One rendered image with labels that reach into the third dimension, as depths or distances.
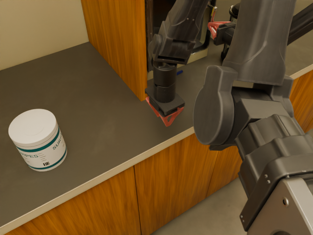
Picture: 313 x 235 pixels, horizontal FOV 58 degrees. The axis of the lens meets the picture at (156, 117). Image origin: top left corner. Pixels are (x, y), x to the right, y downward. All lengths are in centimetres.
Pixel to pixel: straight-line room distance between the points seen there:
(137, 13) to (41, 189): 59
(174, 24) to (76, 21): 88
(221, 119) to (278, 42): 11
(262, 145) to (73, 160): 73
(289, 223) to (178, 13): 44
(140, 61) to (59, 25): 54
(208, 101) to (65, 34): 113
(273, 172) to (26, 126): 74
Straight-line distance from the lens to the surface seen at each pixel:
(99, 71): 124
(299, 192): 24
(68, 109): 110
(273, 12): 35
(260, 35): 35
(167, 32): 60
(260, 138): 30
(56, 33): 141
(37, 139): 84
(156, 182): 122
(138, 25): 89
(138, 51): 94
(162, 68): 66
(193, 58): 127
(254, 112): 32
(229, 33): 106
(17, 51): 140
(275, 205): 26
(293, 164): 25
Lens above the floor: 170
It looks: 48 degrees down
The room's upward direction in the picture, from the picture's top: straight up
